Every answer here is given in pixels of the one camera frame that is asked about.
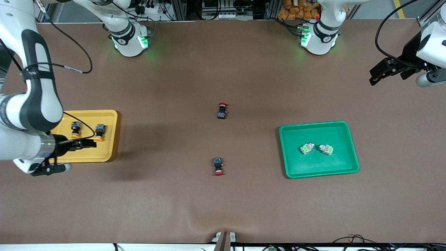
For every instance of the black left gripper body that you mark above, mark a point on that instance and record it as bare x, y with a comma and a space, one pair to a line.
410, 53

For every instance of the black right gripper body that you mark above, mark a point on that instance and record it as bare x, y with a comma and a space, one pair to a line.
62, 146

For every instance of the yellow mushroom push button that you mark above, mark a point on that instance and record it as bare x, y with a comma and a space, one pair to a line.
100, 129
75, 127

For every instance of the green push button switch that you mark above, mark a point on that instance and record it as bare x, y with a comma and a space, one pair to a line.
306, 149
326, 149

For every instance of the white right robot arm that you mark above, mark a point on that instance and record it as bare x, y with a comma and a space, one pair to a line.
38, 104

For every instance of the yellow plastic tray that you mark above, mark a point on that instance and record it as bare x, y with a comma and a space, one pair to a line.
104, 151

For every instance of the orange packaged items pile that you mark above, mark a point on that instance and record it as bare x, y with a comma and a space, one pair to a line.
296, 10

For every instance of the green plastic tray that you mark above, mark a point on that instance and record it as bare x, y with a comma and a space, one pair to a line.
327, 164

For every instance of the red mushroom push button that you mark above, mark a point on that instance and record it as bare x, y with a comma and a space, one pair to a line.
221, 113
218, 164

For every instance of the white power strip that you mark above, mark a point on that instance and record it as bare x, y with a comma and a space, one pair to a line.
151, 8

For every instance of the brown table mat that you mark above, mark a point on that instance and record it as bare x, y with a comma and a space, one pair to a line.
223, 202

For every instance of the white terminal strip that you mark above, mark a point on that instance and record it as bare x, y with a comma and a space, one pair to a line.
226, 15

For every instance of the aluminium frame profile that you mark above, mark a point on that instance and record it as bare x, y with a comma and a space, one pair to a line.
427, 15

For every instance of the aluminium frame post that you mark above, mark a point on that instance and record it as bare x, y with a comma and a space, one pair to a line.
179, 8
272, 8

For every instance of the table edge clamp bracket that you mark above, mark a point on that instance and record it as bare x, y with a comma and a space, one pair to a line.
224, 242

